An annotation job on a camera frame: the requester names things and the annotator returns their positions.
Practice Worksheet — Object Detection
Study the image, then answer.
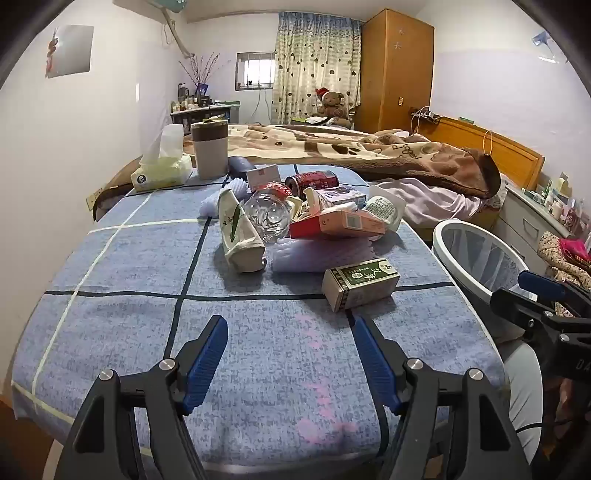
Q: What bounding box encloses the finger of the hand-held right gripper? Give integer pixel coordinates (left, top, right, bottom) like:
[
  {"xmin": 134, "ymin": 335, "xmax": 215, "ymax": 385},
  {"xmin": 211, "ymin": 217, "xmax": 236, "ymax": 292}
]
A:
[
  {"xmin": 517, "ymin": 270, "xmax": 591, "ymax": 306},
  {"xmin": 490, "ymin": 288, "xmax": 563, "ymax": 334}
]

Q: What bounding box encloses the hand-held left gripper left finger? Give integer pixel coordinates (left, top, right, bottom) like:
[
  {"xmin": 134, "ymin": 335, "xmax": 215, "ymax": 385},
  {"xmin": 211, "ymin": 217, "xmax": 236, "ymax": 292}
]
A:
[{"xmin": 54, "ymin": 315, "xmax": 229, "ymax": 480}]

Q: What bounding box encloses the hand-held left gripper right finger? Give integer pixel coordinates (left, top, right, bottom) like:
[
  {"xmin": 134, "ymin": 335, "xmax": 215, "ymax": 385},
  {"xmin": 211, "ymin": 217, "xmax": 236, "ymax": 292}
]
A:
[{"xmin": 352, "ymin": 316, "xmax": 532, "ymax": 480}]

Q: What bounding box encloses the white mesh waste bin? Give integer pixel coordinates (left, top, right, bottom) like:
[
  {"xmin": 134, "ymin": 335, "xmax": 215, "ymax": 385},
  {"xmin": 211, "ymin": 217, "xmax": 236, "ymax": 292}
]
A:
[{"xmin": 431, "ymin": 219, "xmax": 544, "ymax": 467}]

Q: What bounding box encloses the beige green label box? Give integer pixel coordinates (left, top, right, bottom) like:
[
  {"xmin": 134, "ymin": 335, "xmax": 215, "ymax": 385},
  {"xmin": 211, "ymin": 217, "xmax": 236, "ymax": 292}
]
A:
[{"xmin": 322, "ymin": 258, "xmax": 402, "ymax": 312}]

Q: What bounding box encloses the white foam fruit net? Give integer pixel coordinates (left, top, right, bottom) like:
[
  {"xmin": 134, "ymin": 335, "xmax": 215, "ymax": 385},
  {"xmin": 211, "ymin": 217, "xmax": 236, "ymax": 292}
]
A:
[
  {"xmin": 270, "ymin": 235, "xmax": 384, "ymax": 275},
  {"xmin": 199, "ymin": 178, "xmax": 250, "ymax": 217}
]

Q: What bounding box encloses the white green paper packet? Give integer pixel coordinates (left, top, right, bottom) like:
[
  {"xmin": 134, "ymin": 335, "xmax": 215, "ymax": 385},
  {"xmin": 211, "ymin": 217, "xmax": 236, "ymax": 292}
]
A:
[{"xmin": 217, "ymin": 187, "xmax": 267, "ymax": 274}]

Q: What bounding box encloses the red cardboard box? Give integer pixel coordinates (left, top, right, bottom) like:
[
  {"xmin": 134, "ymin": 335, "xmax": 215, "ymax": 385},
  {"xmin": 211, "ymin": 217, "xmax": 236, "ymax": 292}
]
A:
[{"xmin": 289, "ymin": 210, "xmax": 387, "ymax": 240}]

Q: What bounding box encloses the clear plastic bottle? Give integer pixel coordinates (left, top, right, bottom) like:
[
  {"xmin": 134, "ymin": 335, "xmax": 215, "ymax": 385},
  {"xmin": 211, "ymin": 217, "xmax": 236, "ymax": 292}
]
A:
[{"xmin": 242, "ymin": 182, "xmax": 296, "ymax": 243}]

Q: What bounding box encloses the brown printed snack wrapper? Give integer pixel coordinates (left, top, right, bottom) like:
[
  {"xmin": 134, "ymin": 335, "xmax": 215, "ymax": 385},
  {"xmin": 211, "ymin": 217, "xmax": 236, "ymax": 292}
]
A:
[{"xmin": 286, "ymin": 187, "xmax": 333, "ymax": 224}]

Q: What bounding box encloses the red soda can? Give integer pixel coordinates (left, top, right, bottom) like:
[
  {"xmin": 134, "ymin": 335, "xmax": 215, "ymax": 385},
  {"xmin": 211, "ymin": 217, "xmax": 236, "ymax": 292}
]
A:
[{"xmin": 285, "ymin": 170, "xmax": 341, "ymax": 197}]

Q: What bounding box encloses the small white red box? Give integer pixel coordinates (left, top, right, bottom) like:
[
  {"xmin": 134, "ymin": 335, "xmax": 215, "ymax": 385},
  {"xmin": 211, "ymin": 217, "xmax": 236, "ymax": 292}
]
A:
[{"xmin": 246, "ymin": 166, "xmax": 282, "ymax": 190}]

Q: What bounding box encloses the floral cloth pile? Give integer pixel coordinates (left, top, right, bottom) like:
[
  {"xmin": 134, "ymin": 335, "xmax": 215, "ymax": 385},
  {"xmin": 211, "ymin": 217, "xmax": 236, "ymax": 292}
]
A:
[{"xmin": 537, "ymin": 231, "xmax": 591, "ymax": 287}]

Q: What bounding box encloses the pink striped cloth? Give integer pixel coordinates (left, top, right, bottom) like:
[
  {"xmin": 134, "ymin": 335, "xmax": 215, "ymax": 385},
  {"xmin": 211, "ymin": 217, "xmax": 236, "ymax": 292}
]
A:
[{"xmin": 558, "ymin": 237, "xmax": 591, "ymax": 266}]

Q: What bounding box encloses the grey drawer cabinet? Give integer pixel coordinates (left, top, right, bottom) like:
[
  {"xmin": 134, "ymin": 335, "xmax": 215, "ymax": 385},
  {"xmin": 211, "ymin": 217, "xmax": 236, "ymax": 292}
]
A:
[{"xmin": 492, "ymin": 185, "xmax": 591, "ymax": 259}]

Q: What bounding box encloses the blue plaid tablecloth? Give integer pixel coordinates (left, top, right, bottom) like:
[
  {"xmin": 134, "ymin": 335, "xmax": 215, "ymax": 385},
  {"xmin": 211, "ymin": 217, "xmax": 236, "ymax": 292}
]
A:
[{"xmin": 10, "ymin": 164, "xmax": 506, "ymax": 476}]

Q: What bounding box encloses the cluster of cosmetic jars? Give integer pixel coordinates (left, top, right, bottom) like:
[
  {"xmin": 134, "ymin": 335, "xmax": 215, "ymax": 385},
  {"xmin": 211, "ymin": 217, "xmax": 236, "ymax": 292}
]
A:
[{"xmin": 524, "ymin": 173, "xmax": 591, "ymax": 232}]

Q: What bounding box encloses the pink bed quilt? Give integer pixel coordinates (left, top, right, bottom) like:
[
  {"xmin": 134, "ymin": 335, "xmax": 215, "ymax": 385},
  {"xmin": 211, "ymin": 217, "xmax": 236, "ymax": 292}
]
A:
[{"xmin": 369, "ymin": 178, "xmax": 490, "ymax": 229}]

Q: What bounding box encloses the wooden headboard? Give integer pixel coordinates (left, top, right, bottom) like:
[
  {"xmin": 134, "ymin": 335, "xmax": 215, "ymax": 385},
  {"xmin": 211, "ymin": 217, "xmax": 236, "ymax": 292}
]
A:
[{"xmin": 418, "ymin": 114, "xmax": 546, "ymax": 190}]

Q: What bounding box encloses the pale yellow tissue pack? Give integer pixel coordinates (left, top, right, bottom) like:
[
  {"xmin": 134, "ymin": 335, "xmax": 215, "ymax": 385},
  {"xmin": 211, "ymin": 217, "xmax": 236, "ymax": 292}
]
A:
[{"xmin": 130, "ymin": 124, "xmax": 194, "ymax": 193}]

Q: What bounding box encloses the dark blue case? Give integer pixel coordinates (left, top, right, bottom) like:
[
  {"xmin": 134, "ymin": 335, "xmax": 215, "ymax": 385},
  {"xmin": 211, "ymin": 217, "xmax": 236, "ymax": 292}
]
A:
[{"xmin": 228, "ymin": 156, "xmax": 254, "ymax": 180}]

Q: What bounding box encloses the white power strip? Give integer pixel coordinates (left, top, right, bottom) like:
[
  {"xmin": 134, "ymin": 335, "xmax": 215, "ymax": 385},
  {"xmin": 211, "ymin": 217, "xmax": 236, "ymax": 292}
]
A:
[{"xmin": 409, "ymin": 106, "xmax": 444, "ymax": 123}]

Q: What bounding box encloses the brown printed blanket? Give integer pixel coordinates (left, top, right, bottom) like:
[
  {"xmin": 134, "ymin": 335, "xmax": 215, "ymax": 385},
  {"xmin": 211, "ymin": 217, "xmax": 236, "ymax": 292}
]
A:
[{"xmin": 92, "ymin": 124, "xmax": 502, "ymax": 222}]

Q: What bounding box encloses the cluttered side desk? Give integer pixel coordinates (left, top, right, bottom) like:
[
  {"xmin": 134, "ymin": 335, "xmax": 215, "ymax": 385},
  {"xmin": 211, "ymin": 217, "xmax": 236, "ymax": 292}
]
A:
[{"xmin": 170, "ymin": 95, "xmax": 241, "ymax": 132}]

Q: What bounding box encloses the wooden wardrobe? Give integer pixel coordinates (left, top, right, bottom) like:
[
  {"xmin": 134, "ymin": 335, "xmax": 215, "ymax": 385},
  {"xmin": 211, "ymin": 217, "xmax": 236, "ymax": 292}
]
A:
[{"xmin": 353, "ymin": 8, "xmax": 435, "ymax": 134}]

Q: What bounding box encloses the brown teddy bear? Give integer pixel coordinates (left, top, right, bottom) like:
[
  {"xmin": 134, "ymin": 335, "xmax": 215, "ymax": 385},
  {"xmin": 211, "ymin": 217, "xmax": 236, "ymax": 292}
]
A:
[{"xmin": 310, "ymin": 88, "xmax": 352, "ymax": 127}]

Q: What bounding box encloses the row of dark bottles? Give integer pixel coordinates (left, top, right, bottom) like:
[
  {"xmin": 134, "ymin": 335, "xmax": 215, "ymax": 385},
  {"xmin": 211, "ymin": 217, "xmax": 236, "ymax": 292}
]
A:
[{"xmin": 174, "ymin": 82, "xmax": 213, "ymax": 112}]

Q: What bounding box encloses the vase of purple branches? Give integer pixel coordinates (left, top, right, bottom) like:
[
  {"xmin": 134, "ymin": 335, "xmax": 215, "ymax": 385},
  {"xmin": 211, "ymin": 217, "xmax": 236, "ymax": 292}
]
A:
[{"xmin": 179, "ymin": 53, "xmax": 220, "ymax": 97}]

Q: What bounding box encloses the small barred window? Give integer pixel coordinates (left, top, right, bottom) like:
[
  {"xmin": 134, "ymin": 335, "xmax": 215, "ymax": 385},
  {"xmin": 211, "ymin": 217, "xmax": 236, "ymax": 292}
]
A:
[{"xmin": 235, "ymin": 52, "xmax": 276, "ymax": 92}]

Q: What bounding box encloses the dotted beige curtain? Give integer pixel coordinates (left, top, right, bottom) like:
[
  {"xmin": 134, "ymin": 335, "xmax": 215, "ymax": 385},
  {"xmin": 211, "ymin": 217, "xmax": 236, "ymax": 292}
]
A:
[{"xmin": 271, "ymin": 11, "xmax": 362, "ymax": 125}]

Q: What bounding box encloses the white air conditioner pipe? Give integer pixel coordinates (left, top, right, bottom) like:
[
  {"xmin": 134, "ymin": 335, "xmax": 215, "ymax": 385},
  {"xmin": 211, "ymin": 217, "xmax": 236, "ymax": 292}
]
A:
[{"xmin": 161, "ymin": 9, "xmax": 195, "ymax": 60}]

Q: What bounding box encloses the blue cartoon wall sticker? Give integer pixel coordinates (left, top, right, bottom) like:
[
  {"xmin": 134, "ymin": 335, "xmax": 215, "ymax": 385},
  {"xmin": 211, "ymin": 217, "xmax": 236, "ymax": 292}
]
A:
[{"xmin": 531, "ymin": 31, "xmax": 568, "ymax": 61}]

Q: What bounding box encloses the silver wall poster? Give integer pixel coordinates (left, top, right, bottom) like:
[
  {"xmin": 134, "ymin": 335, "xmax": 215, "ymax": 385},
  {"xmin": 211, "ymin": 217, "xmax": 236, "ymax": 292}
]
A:
[{"xmin": 45, "ymin": 24, "xmax": 95, "ymax": 78}]

